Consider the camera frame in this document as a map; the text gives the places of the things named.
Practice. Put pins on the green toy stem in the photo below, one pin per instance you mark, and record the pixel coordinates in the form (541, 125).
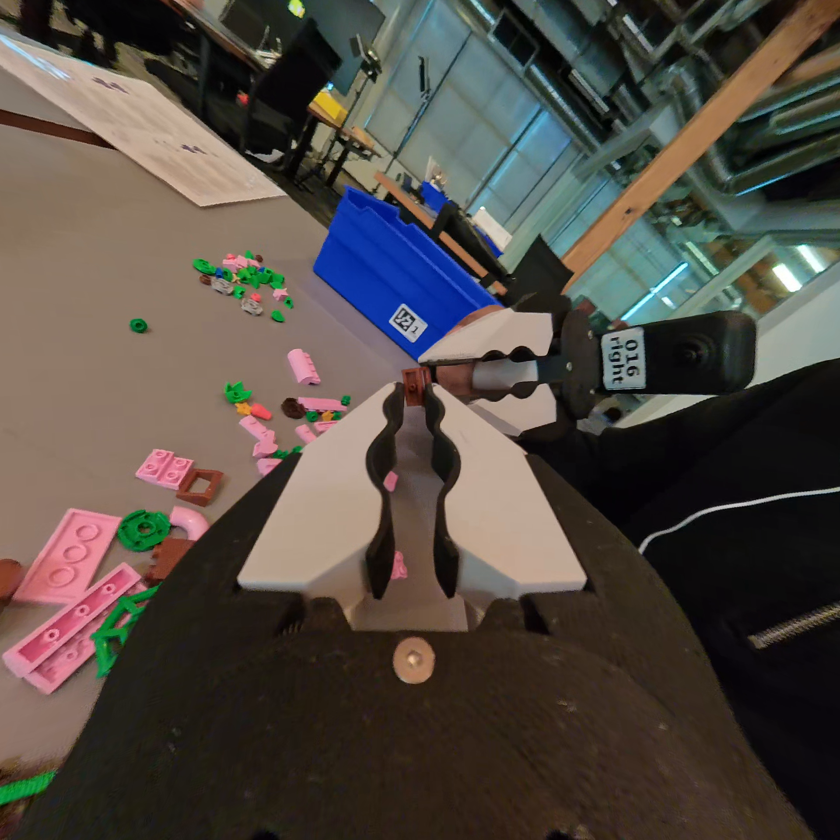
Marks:
(26, 787)

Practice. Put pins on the blue plastic bin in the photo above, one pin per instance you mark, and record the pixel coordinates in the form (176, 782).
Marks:
(380, 262)

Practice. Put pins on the white printed sheet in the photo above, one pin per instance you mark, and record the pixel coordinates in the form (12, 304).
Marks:
(144, 124)

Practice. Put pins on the black light stand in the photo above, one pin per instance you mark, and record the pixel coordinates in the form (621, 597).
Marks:
(367, 56)

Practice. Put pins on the black office chair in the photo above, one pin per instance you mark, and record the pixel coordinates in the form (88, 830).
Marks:
(289, 85)

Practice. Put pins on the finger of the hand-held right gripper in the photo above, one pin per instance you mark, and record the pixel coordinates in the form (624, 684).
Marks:
(531, 413)
(505, 331)

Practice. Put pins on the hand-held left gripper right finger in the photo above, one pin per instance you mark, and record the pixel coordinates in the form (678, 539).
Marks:
(518, 525)

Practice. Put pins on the large black screen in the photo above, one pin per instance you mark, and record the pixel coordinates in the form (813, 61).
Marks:
(354, 26)

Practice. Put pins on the person's right hand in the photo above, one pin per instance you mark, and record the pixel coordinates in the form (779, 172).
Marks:
(453, 380)

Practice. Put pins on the small brown toy brick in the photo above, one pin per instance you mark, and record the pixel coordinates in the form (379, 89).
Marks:
(415, 386)

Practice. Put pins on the pile of pink toy bricks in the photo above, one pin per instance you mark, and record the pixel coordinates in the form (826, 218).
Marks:
(65, 558)

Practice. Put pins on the silver metal ducts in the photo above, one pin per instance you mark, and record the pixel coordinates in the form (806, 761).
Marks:
(656, 59)

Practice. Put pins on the person's black jacket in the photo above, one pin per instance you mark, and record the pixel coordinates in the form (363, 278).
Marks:
(754, 590)

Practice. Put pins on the yellow plastic bin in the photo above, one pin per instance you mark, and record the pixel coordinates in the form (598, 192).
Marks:
(328, 108)

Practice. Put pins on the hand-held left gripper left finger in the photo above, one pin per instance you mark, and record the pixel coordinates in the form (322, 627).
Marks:
(308, 525)

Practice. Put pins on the wooden ceiling beam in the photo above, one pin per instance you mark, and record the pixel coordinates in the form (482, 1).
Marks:
(695, 138)

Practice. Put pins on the wooden top desk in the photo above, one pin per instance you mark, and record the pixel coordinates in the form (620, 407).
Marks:
(348, 138)
(420, 210)

